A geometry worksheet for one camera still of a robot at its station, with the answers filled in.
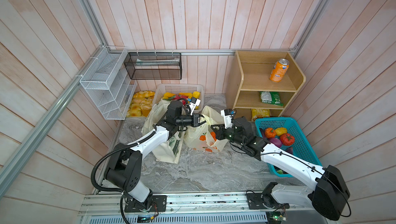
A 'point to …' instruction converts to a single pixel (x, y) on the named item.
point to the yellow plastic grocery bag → (201, 137)
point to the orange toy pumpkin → (269, 132)
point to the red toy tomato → (287, 139)
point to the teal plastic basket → (301, 147)
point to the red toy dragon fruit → (183, 97)
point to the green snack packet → (271, 97)
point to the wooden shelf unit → (262, 80)
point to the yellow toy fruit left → (168, 94)
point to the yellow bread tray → (141, 104)
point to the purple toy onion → (276, 141)
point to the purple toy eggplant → (290, 149)
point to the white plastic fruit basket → (161, 89)
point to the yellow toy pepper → (280, 130)
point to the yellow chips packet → (264, 112)
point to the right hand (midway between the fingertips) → (210, 126)
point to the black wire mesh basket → (154, 65)
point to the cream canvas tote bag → (170, 150)
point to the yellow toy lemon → (196, 94)
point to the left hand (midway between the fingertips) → (209, 122)
